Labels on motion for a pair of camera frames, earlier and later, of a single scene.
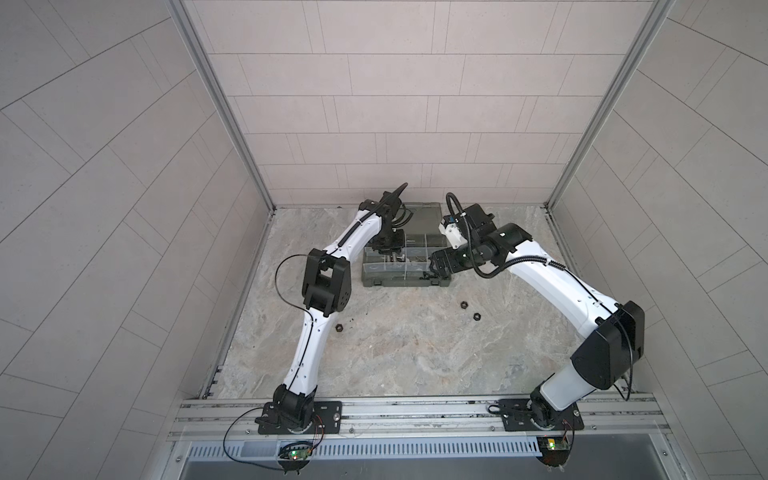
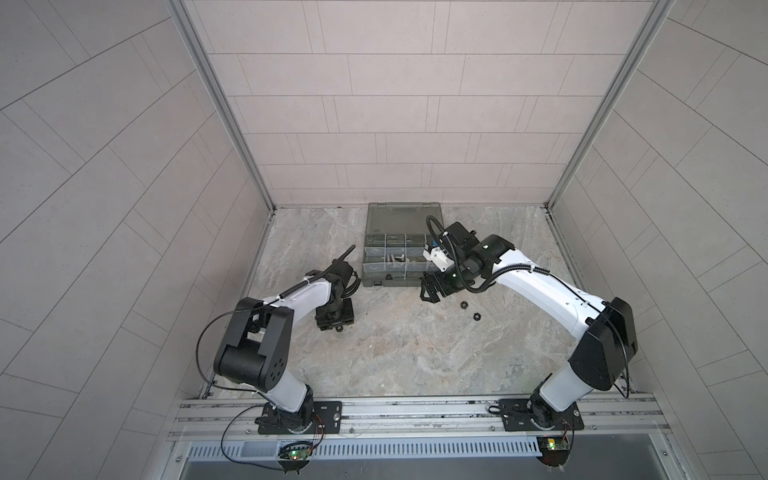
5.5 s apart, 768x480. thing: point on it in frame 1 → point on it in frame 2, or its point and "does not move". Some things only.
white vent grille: x=427 y=447 does not move
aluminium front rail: x=603 y=419 does not move
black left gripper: x=397 y=246 → x=348 y=315
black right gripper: x=450 y=265 → x=442 y=288
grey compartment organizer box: x=405 y=268 does not move
